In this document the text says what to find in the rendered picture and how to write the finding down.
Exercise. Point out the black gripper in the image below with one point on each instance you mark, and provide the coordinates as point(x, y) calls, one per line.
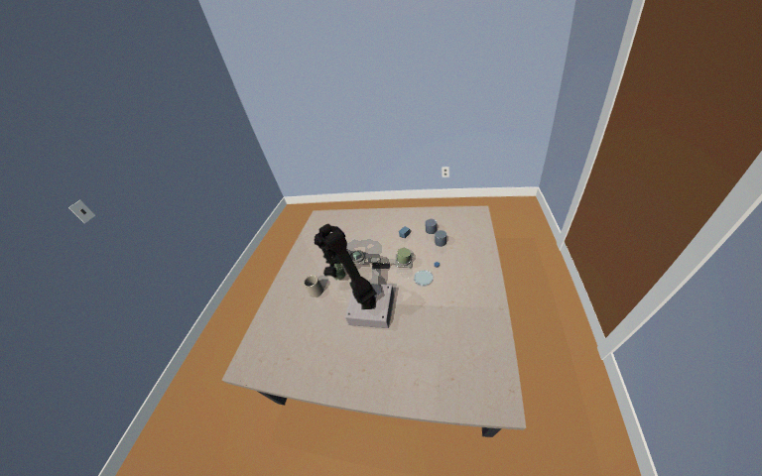
point(331, 270)

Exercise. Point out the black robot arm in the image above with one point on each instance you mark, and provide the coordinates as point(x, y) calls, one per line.
point(336, 242)

